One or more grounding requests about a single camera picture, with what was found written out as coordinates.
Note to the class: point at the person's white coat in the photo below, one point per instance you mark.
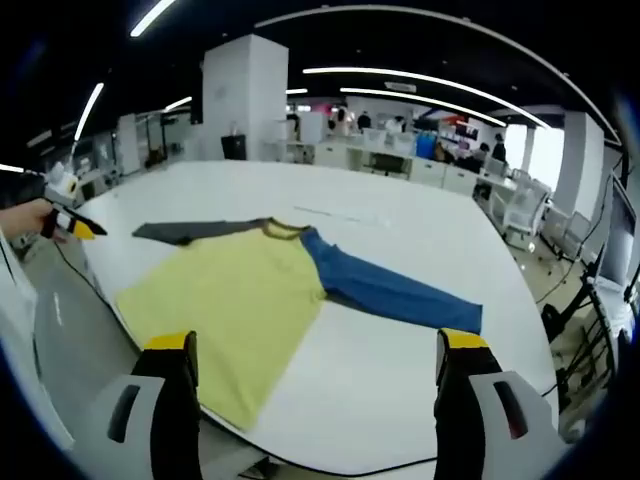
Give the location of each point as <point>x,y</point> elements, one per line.
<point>25,325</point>

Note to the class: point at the person's left hand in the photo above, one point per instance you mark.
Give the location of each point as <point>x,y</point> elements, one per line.
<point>35,220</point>

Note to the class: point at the white square pillar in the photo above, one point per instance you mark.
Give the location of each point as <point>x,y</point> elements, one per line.
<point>245,100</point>

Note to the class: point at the black bin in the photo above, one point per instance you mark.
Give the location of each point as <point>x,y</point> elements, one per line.
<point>234,147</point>

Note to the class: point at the person's grey trousers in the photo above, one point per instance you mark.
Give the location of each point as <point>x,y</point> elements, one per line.
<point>85,340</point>

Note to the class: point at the curved ceiling light strip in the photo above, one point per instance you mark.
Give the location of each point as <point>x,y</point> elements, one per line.
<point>450,100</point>

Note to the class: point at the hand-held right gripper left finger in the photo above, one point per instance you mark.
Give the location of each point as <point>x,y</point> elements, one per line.
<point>145,415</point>

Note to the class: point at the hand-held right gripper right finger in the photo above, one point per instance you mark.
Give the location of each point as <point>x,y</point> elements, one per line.
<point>490,415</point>

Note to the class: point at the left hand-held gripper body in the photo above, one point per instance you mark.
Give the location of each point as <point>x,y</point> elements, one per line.
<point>62,185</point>

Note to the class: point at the white office desk row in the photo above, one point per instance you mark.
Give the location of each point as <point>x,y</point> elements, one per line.
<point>430,172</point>

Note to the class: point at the blue storage bin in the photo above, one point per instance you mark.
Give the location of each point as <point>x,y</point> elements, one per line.
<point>426,145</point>

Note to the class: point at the yellow blue grey long-sleeve garment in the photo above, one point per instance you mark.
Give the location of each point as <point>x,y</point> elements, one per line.
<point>240,300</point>

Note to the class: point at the white cabinet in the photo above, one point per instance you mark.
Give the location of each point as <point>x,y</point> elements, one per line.
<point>313,126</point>

